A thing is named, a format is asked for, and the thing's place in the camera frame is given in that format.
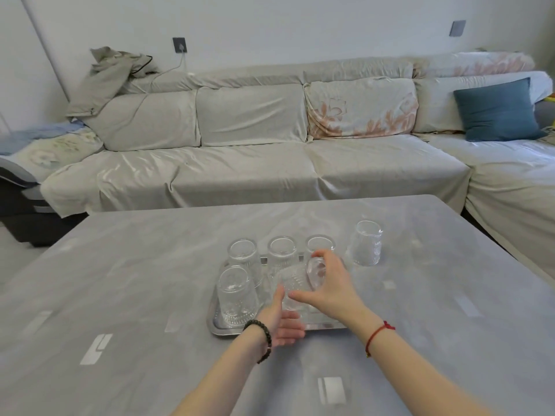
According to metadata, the person's right hand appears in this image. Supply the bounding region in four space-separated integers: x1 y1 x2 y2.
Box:
289 249 370 330

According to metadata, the person's left hand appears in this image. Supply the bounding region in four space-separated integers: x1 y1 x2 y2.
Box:
256 285 307 348

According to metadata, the clear ribbed drinking glass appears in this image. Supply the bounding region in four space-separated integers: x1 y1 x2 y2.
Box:
304 235 337 261
350 220 385 267
215 265 261 329
267 236 300 278
227 238 262 291
277 257 327 312

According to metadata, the person's left forearm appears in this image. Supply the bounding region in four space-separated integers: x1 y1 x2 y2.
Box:
171 327 267 416

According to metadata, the person's right forearm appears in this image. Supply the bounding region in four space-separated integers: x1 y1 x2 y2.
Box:
347 309 497 416

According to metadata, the stainless steel tray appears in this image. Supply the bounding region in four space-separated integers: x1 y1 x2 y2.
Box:
206 253 348 339

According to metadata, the grey covered corner sofa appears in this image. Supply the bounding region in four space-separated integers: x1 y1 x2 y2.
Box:
0 51 555 293

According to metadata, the floral sofa back cushion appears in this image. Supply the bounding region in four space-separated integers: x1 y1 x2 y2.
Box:
305 77 420 140

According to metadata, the pale floral blanket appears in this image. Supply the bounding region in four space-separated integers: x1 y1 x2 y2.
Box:
6 127 105 183

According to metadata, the blue throw pillow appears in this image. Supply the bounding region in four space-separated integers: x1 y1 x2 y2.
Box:
453 77 548 142

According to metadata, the beige jacket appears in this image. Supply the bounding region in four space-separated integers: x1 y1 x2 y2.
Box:
66 47 158 118

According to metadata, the floral cloth sofa cover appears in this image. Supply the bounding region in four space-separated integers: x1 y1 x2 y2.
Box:
414 51 537 79

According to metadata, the light blue cloth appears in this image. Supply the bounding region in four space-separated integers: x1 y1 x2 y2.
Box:
0 120 87 155

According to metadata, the black bead bracelet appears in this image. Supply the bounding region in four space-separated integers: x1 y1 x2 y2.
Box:
243 320 273 365

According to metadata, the red string bracelet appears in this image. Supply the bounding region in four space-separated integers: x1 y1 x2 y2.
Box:
365 321 396 358

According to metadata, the white power cable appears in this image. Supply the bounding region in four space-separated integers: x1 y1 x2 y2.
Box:
154 49 188 78

